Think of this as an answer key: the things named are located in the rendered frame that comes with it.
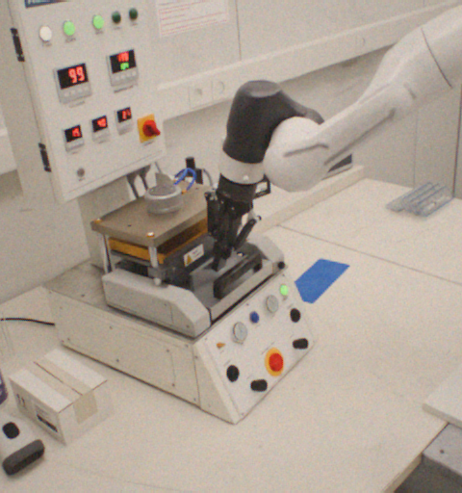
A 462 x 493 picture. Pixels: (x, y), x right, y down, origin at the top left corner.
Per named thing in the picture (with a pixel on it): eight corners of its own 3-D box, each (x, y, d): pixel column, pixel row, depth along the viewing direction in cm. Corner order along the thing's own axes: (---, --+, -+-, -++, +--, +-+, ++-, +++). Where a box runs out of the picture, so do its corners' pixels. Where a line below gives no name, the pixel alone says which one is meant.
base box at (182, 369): (60, 347, 155) (44, 287, 147) (162, 278, 181) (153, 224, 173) (234, 427, 125) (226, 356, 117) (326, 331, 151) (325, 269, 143)
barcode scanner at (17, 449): (-34, 435, 130) (-44, 405, 126) (3, 414, 135) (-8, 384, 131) (13, 486, 117) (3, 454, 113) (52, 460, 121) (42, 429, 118)
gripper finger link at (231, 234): (242, 196, 123) (247, 199, 123) (232, 241, 130) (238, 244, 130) (229, 204, 121) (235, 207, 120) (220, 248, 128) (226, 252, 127)
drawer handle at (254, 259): (213, 298, 127) (211, 280, 125) (255, 266, 137) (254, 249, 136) (221, 299, 126) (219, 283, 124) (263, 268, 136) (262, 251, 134)
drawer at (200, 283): (110, 288, 142) (104, 258, 138) (174, 247, 157) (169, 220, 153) (212, 324, 125) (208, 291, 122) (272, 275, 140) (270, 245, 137)
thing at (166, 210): (78, 253, 139) (65, 199, 133) (170, 203, 160) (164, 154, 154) (159, 279, 125) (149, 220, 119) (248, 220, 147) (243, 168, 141)
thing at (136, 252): (110, 254, 137) (102, 215, 133) (176, 216, 153) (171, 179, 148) (168, 272, 128) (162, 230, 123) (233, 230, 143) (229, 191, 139)
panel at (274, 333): (241, 419, 126) (201, 338, 123) (315, 342, 147) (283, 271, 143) (247, 419, 125) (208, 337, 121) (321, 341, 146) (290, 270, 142)
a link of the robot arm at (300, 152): (419, 16, 101) (262, 115, 116) (425, 59, 87) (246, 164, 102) (449, 72, 106) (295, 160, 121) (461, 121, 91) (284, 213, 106)
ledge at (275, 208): (140, 239, 206) (137, 226, 204) (302, 163, 256) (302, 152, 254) (200, 265, 186) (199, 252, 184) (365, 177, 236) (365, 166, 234)
